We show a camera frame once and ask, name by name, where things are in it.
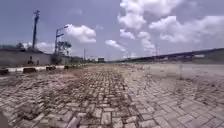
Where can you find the elevated concrete road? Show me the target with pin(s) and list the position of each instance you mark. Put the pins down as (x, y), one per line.
(186, 55)

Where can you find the grey concrete wall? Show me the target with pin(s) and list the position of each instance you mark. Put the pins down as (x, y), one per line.
(20, 58)

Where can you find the tree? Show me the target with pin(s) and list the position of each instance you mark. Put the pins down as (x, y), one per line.
(63, 46)

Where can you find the grey brick paved road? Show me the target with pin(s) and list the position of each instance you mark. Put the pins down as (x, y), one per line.
(110, 96)

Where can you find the dry bare ground strip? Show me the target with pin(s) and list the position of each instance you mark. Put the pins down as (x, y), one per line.
(186, 71)

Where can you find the street lamp pole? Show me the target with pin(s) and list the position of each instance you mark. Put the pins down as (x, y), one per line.
(57, 40)

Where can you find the black and white kerb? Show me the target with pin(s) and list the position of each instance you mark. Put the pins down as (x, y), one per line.
(28, 69)

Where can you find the dark tower pole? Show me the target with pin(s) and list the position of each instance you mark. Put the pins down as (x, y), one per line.
(34, 28)

